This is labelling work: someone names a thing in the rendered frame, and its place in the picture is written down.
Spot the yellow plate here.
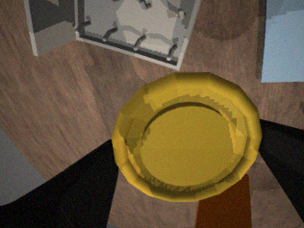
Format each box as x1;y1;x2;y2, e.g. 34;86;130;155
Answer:
112;71;262;202

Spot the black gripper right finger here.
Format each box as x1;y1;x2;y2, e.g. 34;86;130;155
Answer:
260;118;304;222

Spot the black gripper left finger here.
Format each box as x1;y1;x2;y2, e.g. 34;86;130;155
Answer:
0;139;118;228

